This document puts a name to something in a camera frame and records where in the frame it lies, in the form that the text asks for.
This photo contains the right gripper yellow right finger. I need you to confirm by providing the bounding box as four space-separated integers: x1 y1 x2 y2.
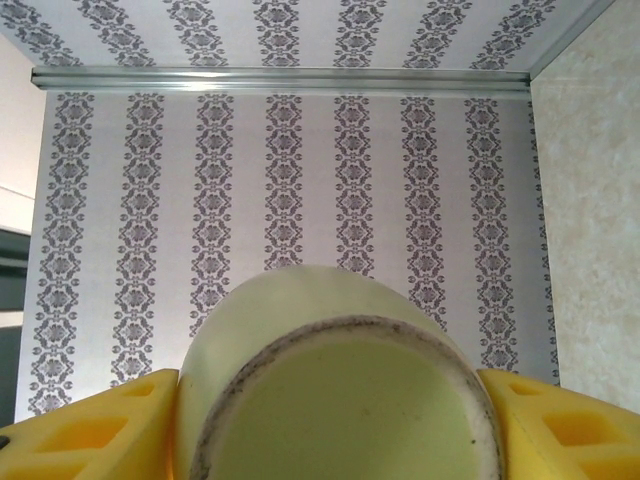
477 368 640 480

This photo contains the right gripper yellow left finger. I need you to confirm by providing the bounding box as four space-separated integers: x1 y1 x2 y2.
0 368 179 480

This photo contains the light green mug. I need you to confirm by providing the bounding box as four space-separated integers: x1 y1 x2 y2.
169 264 504 480

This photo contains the dark grey room furniture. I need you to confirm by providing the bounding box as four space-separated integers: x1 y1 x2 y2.
0 225 34 431

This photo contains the left aluminium corner post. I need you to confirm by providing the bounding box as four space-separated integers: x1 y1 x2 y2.
29 64 532 103

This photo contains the aluminium wall base strip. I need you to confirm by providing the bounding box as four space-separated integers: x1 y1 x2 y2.
528 0 615 84

